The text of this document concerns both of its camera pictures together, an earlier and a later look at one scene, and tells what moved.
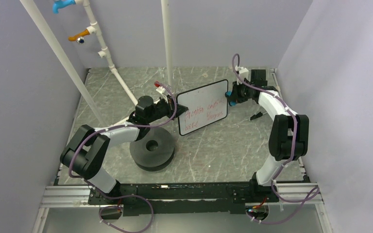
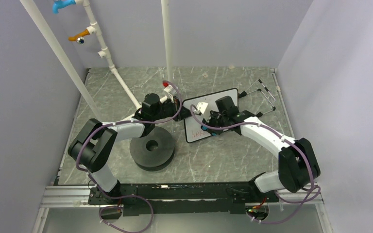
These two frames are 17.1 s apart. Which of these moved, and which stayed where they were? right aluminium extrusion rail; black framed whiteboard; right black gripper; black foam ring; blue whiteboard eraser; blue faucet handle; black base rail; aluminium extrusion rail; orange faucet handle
Moved: blue whiteboard eraser; right black gripper; black framed whiteboard
Stayed: blue faucet handle; orange faucet handle; right aluminium extrusion rail; aluminium extrusion rail; black foam ring; black base rail
